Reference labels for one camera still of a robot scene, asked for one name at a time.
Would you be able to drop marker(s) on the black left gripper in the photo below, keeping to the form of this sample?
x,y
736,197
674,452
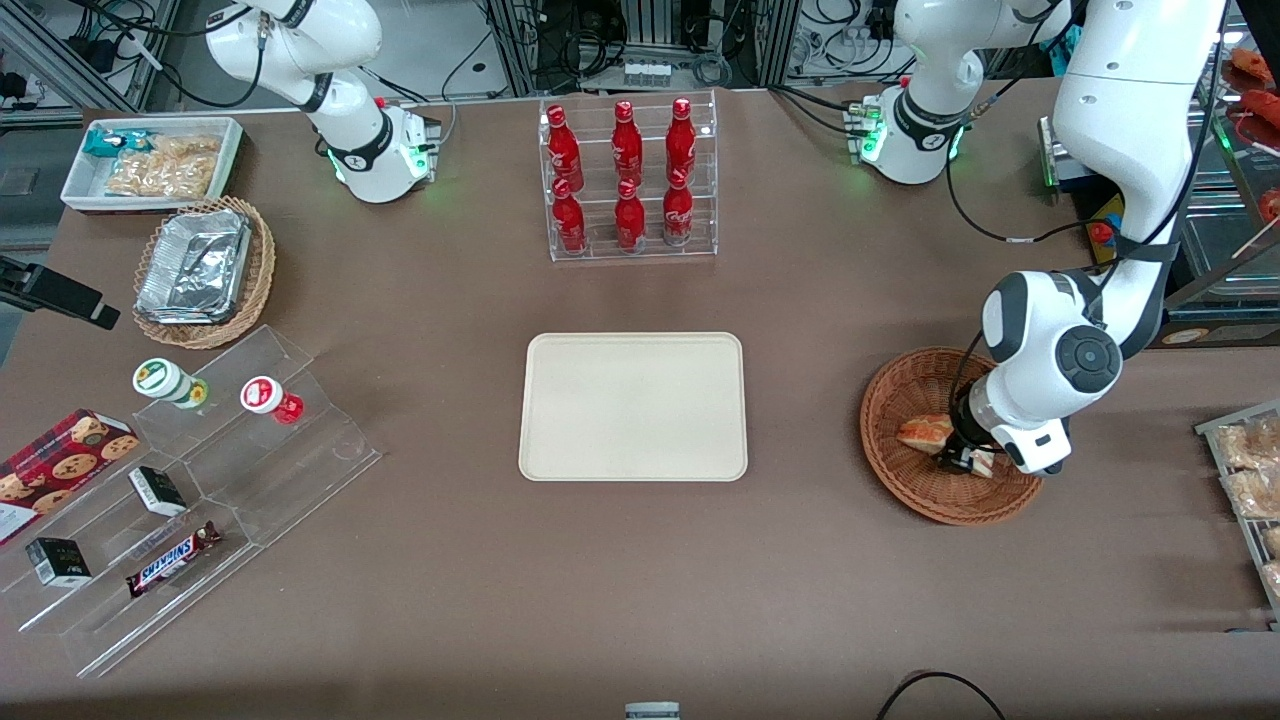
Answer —
x,y
963,440

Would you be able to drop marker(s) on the triangular sandwich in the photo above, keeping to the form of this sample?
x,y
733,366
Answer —
x,y
920,433

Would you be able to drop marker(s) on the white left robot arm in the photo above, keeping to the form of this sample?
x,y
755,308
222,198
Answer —
x,y
1060,370

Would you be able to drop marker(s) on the dark brown wicker basket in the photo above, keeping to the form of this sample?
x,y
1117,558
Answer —
x,y
900,480

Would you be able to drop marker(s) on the beige plastic tray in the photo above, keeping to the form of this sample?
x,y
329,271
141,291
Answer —
x,y
632,405

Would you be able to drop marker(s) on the light brown wicker basket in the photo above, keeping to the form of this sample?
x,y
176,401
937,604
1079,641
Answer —
x,y
262,260

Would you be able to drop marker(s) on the red emergency stop button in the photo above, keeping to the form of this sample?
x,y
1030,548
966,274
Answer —
x,y
1101,232

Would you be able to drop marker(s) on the clear bag of pastry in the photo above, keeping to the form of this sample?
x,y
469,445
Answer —
x,y
1273,580
1272,542
1255,492
1250,443

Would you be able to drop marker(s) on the silver control box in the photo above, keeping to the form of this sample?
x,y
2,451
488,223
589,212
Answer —
x,y
1052,160

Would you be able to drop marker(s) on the red cola bottle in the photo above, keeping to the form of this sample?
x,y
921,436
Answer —
x,y
681,142
570,222
627,148
630,220
564,152
678,214

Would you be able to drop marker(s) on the grey device at table edge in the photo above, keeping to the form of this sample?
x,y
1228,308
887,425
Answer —
x,y
652,711

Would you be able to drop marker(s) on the clear acrylic bottle rack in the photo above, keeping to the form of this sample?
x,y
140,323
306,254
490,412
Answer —
x,y
705,120

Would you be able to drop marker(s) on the white power strip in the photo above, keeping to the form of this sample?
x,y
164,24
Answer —
x,y
647,72

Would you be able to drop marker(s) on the clear acrylic stepped display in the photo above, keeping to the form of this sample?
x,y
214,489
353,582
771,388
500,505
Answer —
x,y
270,480

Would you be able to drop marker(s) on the red lid yogurt cup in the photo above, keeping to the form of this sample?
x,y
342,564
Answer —
x,y
263,395

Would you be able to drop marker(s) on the stacked aluminium foil containers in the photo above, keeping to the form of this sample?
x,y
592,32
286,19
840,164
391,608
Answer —
x,y
192,265

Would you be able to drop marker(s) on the Snickers chocolate bar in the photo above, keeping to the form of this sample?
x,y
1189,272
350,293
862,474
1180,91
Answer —
x,y
170,560

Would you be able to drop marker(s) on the small black box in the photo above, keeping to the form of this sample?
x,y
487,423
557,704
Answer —
x,y
58,562
158,490

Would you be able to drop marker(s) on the green lid yogurt cup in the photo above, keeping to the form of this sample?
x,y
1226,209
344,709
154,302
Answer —
x,y
160,378

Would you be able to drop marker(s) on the clear bag of crackers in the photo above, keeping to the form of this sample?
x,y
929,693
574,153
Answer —
x,y
165,168

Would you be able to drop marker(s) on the red cookie box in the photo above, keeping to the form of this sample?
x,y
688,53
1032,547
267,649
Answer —
x,y
60,465

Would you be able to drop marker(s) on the teal snack packet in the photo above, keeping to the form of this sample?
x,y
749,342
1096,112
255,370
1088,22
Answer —
x,y
105,142

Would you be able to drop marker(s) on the white rectangular snack bin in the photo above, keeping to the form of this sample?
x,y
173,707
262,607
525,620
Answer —
x,y
80,185

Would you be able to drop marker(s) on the black clamp mount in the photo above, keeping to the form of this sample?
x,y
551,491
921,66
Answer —
x,y
50,290

